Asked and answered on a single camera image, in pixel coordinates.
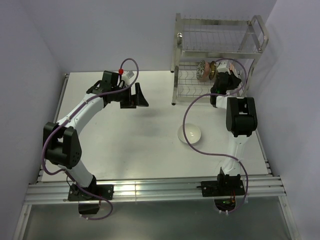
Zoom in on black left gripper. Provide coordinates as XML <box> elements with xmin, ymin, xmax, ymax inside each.
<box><xmin>111</xmin><ymin>82</ymin><xmax>149</xmax><ymax>109</ymax></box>

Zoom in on orange patterned bowl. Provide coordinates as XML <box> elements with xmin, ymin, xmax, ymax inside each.
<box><xmin>229</xmin><ymin>63</ymin><xmax>237</xmax><ymax>73</ymax></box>

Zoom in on brown glazed bowl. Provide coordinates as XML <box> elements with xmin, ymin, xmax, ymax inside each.
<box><xmin>208</xmin><ymin>61</ymin><xmax>219</xmax><ymax>81</ymax></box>

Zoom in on black white floral bowl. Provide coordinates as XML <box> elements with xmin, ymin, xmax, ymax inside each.
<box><xmin>196</xmin><ymin>60</ymin><xmax>211</xmax><ymax>81</ymax></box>

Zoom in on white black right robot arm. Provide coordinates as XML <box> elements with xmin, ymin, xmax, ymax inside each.
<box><xmin>210</xmin><ymin>70</ymin><xmax>258</xmax><ymax>176</ymax></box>

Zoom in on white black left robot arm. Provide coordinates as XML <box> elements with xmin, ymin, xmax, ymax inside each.
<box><xmin>42</xmin><ymin>69</ymin><xmax>149</xmax><ymax>200</ymax></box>

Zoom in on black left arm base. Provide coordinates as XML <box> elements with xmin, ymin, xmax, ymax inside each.
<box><xmin>67</xmin><ymin>184</ymin><xmax>114</xmax><ymax>220</ymax></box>

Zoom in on stainless steel dish rack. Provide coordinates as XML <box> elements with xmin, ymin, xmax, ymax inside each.
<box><xmin>170</xmin><ymin>13</ymin><xmax>269</xmax><ymax>106</ymax></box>

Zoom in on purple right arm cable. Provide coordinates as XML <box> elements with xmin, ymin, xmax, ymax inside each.
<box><xmin>182</xmin><ymin>57</ymin><xmax>249</xmax><ymax>214</ymax></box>

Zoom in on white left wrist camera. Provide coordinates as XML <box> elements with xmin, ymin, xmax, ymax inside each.
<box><xmin>118</xmin><ymin>68</ymin><xmax>135</xmax><ymax>88</ymax></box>

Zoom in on aluminium mounting rail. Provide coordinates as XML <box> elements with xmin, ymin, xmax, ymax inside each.
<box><xmin>24</xmin><ymin>174</ymin><xmax>286</xmax><ymax>205</ymax></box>

